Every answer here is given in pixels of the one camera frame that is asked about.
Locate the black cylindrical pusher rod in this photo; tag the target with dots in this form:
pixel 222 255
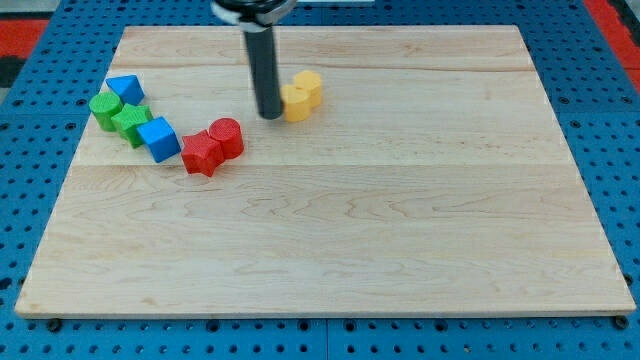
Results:
pixel 261 51

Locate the yellow rounded block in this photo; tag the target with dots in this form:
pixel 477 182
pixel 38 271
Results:
pixel 311 82
pixel 296 103

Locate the yellow rounded block rear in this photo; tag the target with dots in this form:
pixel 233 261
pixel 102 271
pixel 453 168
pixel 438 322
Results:
pixel 311 82

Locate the yellow rounded block front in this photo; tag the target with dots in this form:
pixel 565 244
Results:
pixel 296 103

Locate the red cylinder block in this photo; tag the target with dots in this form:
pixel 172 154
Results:
pixel 227 131

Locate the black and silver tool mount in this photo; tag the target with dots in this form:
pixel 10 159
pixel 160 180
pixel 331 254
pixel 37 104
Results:
pixel 252 15

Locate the red star block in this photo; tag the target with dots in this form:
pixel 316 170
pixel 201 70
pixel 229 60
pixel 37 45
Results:
pixel 201 153

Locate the green star block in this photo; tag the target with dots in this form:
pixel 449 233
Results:
pixel 128 120

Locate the blue cube block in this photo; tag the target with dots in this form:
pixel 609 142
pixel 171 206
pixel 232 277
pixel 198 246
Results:
pixel 160 139

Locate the green cylinder block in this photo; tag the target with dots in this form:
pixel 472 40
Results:
pixel 104 106

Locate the blue triangular prism block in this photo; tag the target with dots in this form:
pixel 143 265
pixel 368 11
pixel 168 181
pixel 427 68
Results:
pixel 128 88

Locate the light wooden board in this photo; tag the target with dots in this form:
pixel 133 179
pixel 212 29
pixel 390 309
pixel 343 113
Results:
pixel 434 180

